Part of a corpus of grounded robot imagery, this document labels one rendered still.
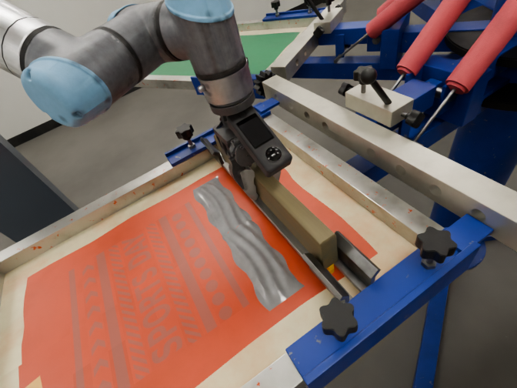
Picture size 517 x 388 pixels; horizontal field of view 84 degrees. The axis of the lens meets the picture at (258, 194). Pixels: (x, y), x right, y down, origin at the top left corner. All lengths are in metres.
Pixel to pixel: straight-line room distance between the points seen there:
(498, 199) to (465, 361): 1.07
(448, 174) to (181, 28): 0.44
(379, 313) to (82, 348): 0.48
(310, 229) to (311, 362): 0.17
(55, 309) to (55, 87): 0.47
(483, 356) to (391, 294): 1.12
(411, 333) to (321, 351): 1.10
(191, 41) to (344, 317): 0.37
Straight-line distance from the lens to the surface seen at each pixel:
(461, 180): 0.54
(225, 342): 0.50
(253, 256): 0.54
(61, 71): 0.38
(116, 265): 0.68
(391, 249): 0.54
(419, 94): 0.73
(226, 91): 0.42
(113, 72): 0.40
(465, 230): 0.52
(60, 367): 0.65
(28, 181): 1.10
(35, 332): 0.72
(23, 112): 4.47
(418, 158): 0.56
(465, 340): 1.55
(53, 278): 0.78
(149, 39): 0.44
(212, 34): 0.40
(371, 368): 1.44
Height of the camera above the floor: 1.41
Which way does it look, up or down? 45 degrees down
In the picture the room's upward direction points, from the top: 19 degrees counter-clockwise
